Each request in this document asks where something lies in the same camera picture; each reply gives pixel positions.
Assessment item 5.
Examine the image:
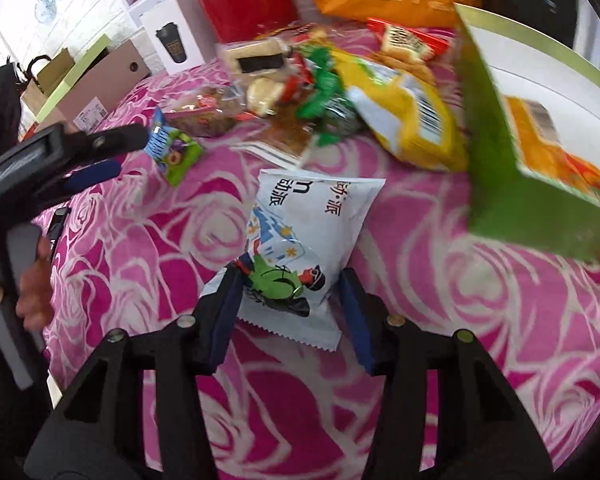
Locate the blue green candy packet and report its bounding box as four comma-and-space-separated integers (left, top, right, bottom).
144, 108, 204, 186

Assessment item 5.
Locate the clear brown pastry packet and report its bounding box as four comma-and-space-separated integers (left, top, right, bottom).
158, 84, 246, 138

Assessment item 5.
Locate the clear cake sandwich packet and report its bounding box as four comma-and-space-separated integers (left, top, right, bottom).
216, 38, 292, 87

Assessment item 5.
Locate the white cartoon snack bag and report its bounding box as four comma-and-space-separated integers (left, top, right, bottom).
234, 169, 386, 352

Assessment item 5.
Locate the green candy wrapper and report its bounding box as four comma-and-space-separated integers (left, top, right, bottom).
296, 46, 365, 148

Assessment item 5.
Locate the yellow red ring snack packet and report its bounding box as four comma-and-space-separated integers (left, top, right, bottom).
257, 23, 329, 47

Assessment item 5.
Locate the green white cardboard box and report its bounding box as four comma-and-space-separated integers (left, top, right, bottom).
455, 4, 600, 263

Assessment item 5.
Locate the yellow snack bag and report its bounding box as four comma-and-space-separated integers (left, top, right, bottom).
332, 49, 468, 174

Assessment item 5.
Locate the red triangle chip packet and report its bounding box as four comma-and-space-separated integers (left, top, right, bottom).
366, 18, 451, 70

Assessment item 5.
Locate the person's left hand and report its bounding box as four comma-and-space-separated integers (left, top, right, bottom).
0, 236, 54, 332

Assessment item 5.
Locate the brown cardboard box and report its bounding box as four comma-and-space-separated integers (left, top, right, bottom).
35, 35, 150, 133

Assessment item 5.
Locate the pink rose tablecloth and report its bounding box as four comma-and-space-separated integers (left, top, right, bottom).
32, 22, 600, 480

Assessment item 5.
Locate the white cup picture box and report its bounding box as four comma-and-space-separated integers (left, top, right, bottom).
140, 0, 214, 75

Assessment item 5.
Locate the orange snack packet in box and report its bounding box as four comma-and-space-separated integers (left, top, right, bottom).
505, 96, 600, 196

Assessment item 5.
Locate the black speaker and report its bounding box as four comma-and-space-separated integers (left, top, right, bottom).
479, 0, 581, 49

